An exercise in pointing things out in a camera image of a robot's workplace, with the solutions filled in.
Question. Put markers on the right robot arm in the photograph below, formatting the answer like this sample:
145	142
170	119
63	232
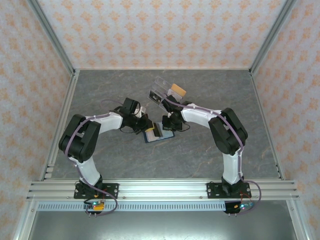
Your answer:
195	116

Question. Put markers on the blue leather card holder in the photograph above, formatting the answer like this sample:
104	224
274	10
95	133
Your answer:
167	135

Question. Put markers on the circuit board with yellow connector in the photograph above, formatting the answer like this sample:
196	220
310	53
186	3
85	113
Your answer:
93	205

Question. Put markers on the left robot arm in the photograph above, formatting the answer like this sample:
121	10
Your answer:
107	123

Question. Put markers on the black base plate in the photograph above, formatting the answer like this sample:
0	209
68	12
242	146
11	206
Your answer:
112	190
212	190

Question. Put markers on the aluminium mounting rail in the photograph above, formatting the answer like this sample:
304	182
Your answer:
160	190

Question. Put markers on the grey metal panel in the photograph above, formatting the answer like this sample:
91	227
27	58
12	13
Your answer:
160	225

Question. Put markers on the orange card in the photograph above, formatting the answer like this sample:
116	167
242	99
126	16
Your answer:
178	90

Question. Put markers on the aluminium side rail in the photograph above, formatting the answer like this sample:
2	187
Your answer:
260	100
68	100

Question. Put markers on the aluminium frame leg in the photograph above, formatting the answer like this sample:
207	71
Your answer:
298	225
25	225

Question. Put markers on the circuit board with green light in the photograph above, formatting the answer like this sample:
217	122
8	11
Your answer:
243	206

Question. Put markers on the black printed card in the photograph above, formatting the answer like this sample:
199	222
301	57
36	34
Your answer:
154	97

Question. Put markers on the aluminium frame post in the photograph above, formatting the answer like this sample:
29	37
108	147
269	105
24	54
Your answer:
53	37
270	37

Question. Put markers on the clear acrylic card stand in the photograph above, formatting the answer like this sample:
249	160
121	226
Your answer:
160	86

